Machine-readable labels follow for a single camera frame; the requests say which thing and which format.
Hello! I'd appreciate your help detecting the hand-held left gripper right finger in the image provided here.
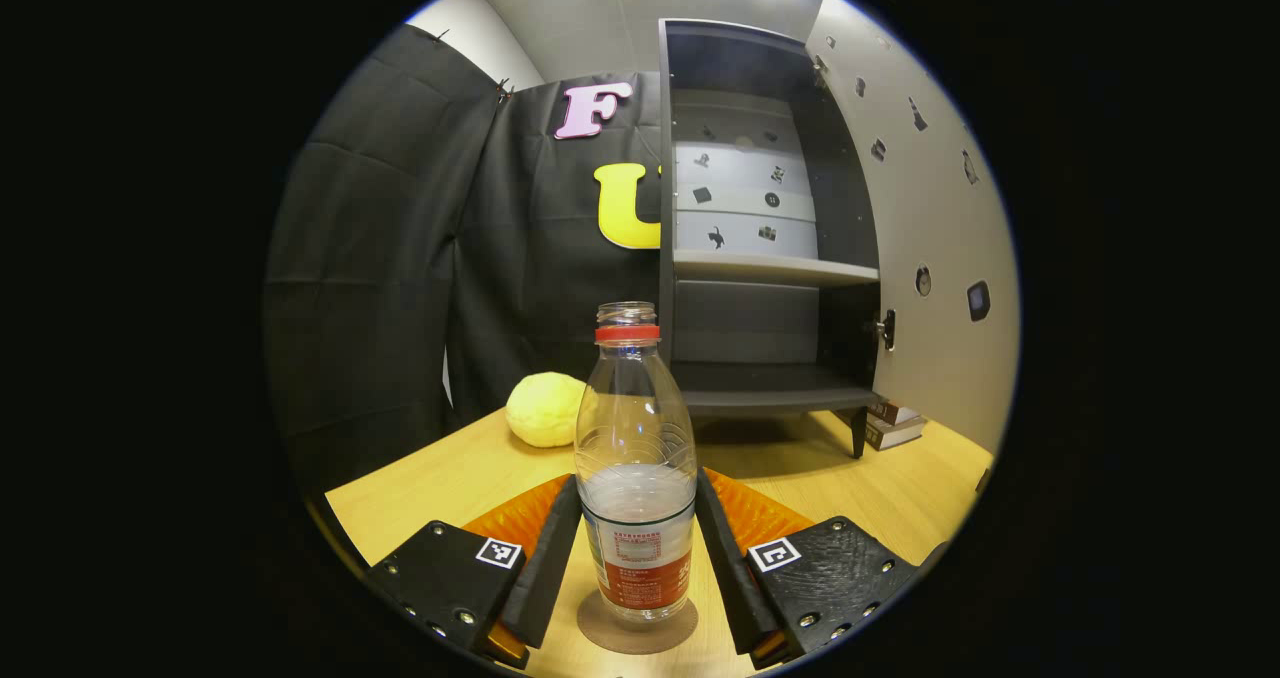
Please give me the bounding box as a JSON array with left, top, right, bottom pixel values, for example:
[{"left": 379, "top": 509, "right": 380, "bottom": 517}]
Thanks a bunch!
[{"left": 695, "top": 466, "right": 923, "bottom": 669}]

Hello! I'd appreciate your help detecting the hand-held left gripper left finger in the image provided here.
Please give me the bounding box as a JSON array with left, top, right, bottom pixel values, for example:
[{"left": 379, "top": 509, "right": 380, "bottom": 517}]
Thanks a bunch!
[{"left": 365, "top": 473, "right": 583, "bottom": 671}]

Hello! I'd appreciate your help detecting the round brown coaster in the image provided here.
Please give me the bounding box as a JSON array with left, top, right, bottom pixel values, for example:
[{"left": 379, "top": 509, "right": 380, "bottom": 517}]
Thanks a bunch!
[{"left": 576, "top": 588, "right": 699, "bottom": 656}]

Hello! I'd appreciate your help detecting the clear plastic bottle red label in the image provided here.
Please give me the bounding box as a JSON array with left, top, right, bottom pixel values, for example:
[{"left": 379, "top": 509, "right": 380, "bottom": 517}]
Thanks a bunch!
[{"left": 574, "top": 301, "right": 699, "bottom": 627}]

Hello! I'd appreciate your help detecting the dark grey cabinet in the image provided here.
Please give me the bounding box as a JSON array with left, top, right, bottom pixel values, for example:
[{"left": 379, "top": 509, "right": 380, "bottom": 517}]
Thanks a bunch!
[{"left": 657, "top": 18, "right": 886, "bottom": 459}]

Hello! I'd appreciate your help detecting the white cabinet shelf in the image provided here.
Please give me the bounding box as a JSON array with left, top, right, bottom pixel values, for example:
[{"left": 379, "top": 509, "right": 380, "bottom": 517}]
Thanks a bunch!
[{"left": 672, "top": 250, "right": 881, "bottom": 288}]

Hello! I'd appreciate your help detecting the yellow bumpy ball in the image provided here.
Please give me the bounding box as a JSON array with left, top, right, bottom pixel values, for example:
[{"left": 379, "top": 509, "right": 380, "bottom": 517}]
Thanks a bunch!
[{"left": 505, "top": 371, "right": 589, "bottom": 449}]

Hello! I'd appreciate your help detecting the pale grey book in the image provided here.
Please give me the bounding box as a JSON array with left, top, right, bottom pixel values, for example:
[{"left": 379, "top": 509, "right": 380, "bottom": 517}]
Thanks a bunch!
[{"left": 864, "top": 416, "right": 928, "bottom": 452}]

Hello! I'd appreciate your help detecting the black backdrop cloth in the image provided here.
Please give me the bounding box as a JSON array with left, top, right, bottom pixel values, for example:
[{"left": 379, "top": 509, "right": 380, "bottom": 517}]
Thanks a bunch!
[{"left": 262, "top": 23, "right": 666, "bottom": 519}]

